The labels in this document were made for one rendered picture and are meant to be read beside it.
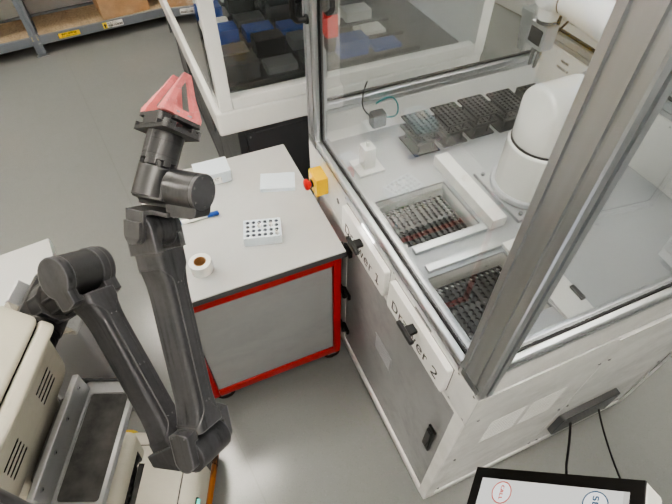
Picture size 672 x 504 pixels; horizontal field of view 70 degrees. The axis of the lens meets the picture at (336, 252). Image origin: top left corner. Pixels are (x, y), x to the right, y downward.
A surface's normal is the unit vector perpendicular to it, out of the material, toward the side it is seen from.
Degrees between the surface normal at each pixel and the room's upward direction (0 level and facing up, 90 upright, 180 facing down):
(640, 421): 0
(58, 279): 57
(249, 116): 90
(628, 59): 90
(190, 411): 49
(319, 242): 0
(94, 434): 0
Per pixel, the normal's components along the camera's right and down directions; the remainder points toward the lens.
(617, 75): -0.92, 0.30
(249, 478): 0.00, -0.65
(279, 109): 0.40, 0.70
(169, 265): 0.90, -0.09
